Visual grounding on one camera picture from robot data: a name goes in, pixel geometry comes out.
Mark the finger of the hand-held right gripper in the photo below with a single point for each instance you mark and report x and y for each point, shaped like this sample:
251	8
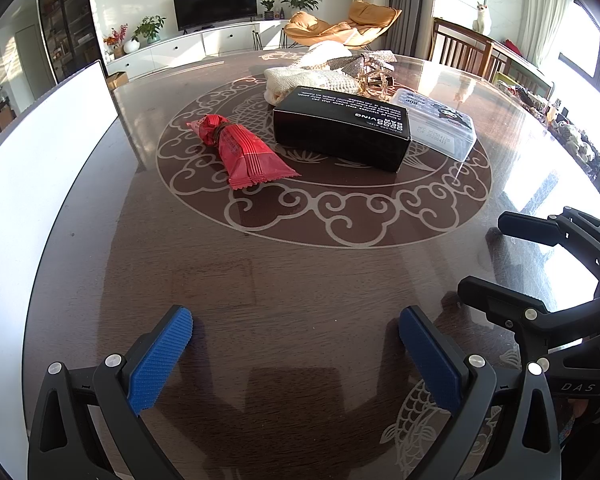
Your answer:
527	230
495	300

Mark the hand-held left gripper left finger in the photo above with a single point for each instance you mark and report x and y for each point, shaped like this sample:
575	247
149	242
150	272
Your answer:
160	360

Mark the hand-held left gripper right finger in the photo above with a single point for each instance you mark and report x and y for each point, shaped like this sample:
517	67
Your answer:
432	360

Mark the clear plastic box cartoon print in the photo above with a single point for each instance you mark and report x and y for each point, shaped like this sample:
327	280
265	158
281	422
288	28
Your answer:
445	132

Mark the black cardboard box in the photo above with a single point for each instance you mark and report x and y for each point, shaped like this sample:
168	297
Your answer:
340	130

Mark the red snack packet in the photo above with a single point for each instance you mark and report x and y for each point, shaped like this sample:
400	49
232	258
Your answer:
240	152

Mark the white knitted pouch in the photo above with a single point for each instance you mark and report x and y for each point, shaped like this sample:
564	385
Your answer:
300	82

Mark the pile of assorted clutter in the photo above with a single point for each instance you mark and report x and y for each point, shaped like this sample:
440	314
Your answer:
570	130

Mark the wooden dining chair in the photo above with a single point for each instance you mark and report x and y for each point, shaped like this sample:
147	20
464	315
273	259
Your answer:
460	47
522	72

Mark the white cat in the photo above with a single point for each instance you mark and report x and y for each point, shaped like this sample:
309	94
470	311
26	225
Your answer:
481	20

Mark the grey curtain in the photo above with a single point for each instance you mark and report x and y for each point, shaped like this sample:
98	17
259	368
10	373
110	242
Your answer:
405	5

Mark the white patterned cloth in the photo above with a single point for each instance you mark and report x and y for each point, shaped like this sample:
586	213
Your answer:
325	52

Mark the brown cardboard box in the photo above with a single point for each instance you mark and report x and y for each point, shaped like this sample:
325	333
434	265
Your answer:
117	81

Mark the orange lounge chair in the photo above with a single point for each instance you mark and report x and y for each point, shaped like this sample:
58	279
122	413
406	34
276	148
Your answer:
330	27

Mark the white television cabinet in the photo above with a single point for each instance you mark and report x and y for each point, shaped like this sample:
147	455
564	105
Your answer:
180	50

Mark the white round vase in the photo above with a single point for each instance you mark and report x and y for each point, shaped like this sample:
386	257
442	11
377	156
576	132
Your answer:
131	46

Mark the red flower branches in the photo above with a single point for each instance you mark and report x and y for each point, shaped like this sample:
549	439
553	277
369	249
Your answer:
115	37

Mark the black metal stand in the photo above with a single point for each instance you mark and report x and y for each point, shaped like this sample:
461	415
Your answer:
256	40

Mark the green potted plant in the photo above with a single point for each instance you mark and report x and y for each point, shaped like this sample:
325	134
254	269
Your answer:
150	27

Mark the small potted plant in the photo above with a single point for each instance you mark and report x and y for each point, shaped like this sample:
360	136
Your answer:
267	7

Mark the dark glass display cabinet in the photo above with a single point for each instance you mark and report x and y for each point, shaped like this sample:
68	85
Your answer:
70	20

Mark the black television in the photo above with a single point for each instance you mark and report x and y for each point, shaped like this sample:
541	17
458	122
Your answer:
215	5

